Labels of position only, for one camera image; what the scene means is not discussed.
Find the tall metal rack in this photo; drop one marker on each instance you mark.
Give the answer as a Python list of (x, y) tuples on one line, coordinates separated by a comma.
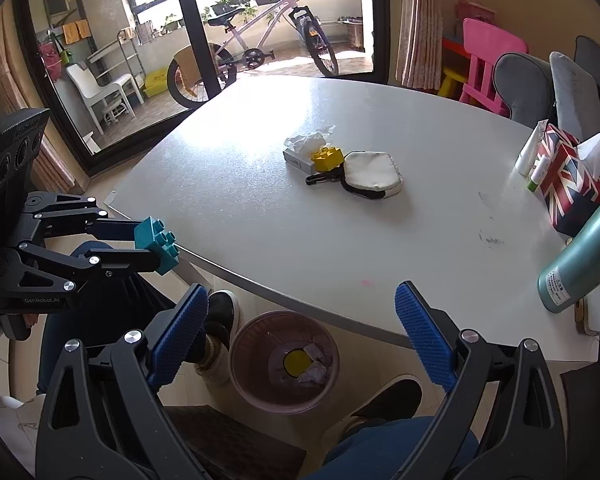
[(127, 50)]

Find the crumpled white paper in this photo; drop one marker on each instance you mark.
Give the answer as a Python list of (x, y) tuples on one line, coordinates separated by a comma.
[(317, 372)]

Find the patterned curtain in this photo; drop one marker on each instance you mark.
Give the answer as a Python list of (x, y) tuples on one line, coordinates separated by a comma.
[(420, 25)]

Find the white tube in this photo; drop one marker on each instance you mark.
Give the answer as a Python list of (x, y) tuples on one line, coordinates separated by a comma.
[(527, 155)]

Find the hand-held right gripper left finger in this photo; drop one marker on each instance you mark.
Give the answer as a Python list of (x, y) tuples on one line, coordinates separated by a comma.
[(180, 340)]

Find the yellow round case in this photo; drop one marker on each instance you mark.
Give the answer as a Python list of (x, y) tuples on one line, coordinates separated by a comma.
[(295, 364)]

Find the person's right leg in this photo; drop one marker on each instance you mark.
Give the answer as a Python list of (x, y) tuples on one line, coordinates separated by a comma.
[(380, 452)]

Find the white tissue sheet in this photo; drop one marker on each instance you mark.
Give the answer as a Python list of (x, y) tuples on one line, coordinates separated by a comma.
[(597, 152)]

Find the teal bottle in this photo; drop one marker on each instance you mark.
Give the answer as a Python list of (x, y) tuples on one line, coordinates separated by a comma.
[(585, 255)]

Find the person's shoe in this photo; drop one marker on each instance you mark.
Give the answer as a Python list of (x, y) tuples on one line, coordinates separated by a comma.
[(222, 312), (385, 400)]

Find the pink child chair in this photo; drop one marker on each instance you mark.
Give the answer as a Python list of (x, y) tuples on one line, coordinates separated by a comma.
[(485, 40)]

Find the yellow stool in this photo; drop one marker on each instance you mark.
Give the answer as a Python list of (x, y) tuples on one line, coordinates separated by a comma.
[(452, 77)]

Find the light grey cushion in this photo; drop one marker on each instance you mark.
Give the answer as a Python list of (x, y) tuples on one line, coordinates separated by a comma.
[(575, 95)]

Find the black sliding door frame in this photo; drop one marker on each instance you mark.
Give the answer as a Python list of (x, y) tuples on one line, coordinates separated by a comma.
[(195, 25)]

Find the small white box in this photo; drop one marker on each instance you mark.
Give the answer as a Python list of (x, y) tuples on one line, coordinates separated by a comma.
[(297, 161)]

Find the white flat device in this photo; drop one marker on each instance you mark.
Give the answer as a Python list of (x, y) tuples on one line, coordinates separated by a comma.
[(596, 312)]

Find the brown woven mat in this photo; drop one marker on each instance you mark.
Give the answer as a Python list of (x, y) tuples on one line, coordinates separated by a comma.
[(240, 445)]

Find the pink storage box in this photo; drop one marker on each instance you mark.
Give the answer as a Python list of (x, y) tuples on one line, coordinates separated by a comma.
[(472, 10)]

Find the long planter with plants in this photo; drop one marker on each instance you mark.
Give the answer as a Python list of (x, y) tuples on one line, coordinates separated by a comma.
[(230, 5)]

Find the yellow toy brick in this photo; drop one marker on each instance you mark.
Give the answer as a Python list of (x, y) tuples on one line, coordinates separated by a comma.
[(327, 159)]

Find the red small table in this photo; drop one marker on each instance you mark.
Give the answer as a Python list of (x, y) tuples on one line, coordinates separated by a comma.
[(452, 47)]

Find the person's left hand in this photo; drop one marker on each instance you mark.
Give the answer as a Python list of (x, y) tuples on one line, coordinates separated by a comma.
[(31, 320)]

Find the person's left shoe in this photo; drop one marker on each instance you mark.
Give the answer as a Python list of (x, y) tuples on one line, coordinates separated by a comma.
[(222, 312)]

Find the pink bag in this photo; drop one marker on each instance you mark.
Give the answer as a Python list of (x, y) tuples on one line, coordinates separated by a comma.
[(50, 60)]

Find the pink trash bin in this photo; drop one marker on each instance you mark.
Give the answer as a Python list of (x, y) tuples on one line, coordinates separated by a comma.
[(260, 392)]

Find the white cabinet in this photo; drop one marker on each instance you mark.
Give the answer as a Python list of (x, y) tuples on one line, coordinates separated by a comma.
[(367, 15)]

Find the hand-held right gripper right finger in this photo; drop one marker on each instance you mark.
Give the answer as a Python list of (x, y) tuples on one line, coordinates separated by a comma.
[(425, 340)]

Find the white bicycle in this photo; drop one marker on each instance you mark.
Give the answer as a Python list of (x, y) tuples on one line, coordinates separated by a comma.
[(314, 40)]

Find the dark grey sofa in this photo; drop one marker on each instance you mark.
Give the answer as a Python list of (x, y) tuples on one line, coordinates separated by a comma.
[(522, 80)]

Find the cardboard box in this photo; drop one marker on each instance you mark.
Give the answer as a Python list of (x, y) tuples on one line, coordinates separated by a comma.
[(187, 67)]

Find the beige curtain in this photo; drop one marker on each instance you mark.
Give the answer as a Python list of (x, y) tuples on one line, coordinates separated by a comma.
[(10, 85)]

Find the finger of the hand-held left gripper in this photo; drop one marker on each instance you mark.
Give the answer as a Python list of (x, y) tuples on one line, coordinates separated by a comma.
[(120, 262), (100, 227)]

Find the yellow crate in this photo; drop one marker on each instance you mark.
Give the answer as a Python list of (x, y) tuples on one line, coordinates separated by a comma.
[(156, 85)]

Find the teal toy brick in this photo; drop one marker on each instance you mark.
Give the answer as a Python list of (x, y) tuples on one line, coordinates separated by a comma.
[(160, 245)]

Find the white plastic chair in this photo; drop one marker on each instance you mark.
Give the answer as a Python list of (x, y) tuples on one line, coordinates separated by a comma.
[(97, 90)]

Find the orange towels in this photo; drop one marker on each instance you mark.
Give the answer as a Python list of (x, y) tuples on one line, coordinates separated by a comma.
[(75, 31)]

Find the white stick with green cap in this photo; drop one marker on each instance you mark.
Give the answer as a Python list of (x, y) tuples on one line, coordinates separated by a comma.
[(537, 175)]

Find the person's right shoe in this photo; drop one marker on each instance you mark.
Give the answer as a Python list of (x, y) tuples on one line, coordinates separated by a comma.
[(385, 400)]

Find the flag print tissue box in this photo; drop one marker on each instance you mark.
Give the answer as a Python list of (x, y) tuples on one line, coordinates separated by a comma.
[(565, 185)]

